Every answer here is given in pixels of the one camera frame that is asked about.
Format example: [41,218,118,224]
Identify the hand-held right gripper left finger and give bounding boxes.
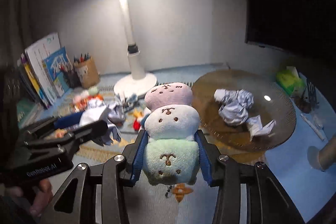
[39,130,150,224]

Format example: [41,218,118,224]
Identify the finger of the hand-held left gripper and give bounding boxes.
[24,120,109,159]
[18,111,85,141]

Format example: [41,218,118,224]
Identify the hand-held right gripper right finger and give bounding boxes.
[194,130,306,224]

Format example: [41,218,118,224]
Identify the white paper ball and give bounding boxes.
[78,104,122,146]
[108,94,127,125]
[214,89,255,126]

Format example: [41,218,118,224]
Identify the large three-ball pastel plush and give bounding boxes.
[142,82,200,187]

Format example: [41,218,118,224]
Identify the round woven basket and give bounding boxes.
[191,70,297,150]

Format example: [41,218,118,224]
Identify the person's left hand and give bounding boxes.
[0,178,53,217]

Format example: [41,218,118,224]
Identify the small three-ball pastel plush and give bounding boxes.
[73,85,106,111]

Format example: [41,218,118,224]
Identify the small red yellow toy figure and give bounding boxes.
[132,108,148,133]

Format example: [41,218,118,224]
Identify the black mesh pen holder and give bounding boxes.
[62,69,82,89]

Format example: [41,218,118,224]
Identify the pale green notebook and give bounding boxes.
[16,97,44,128]

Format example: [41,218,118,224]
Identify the patterned table mat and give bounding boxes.
[18,63,265,224]

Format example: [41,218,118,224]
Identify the tan woven pen holder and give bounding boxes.
[74,56,100,89]

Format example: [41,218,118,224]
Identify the bunch of pencils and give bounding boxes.
[59,64,76,74]

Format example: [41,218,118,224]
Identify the blue illustrated book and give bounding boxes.
[42,47,74,98]

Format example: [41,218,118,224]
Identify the blue plaid bow hair clip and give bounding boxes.
[123,93,140,112]

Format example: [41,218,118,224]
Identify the row of upright books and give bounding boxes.
[17,53,50,109]

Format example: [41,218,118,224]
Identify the folded white paper scrap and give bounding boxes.
[245,115,277,142]

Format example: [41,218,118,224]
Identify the bunch of coloured pens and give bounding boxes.
[73,52,92,63]

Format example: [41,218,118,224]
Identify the row of children's books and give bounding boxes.
[25,32,63,107]

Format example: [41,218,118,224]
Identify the white desk lamp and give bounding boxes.
[78,0,158,99]

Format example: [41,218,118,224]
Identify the white pen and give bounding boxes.
[300,113,326,141]

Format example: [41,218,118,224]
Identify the green tissue pack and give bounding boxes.
[275,66,307,96]

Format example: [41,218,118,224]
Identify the grey cardboard tube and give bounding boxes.
[307,132,336,172]

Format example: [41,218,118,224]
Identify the dark pronged object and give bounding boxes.
[299,78,320,112]

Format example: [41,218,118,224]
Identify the dark curtain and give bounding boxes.
[0,0,36,75]

